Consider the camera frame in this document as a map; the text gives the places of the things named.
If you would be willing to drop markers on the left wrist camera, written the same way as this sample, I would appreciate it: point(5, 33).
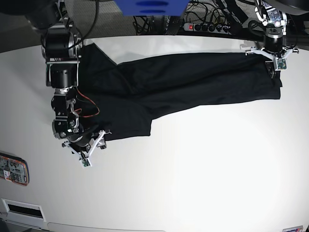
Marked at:
point(280, 64)

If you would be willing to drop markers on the white table cable slot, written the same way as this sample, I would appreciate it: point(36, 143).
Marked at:
point(15, 208)

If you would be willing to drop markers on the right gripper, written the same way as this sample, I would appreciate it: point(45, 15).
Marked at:
point(85, 144)

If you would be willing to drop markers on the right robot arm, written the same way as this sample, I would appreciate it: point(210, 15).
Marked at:
point(61, 47)

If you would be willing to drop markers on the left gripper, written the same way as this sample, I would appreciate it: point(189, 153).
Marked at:
point(273, 48)

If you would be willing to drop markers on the orange-edged circuit board case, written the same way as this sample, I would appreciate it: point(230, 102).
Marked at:
point(14, 169)

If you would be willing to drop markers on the blue plastic bin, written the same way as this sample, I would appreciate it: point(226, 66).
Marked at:
point(152, 7)

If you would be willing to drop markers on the white power strip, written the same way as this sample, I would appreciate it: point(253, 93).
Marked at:
point(207, 27)

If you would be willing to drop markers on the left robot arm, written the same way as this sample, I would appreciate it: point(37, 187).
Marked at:
point(271, 25)

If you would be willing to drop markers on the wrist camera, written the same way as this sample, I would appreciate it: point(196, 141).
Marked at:
point(85, 163)
point(280, 64)

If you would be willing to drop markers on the black T-shirt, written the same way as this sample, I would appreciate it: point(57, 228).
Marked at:
point(130, 95)

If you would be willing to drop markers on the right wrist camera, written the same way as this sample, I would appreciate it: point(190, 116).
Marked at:
point(85, 163)

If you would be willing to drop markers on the sticker at table edge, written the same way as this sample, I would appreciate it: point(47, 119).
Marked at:
point(294, 229)

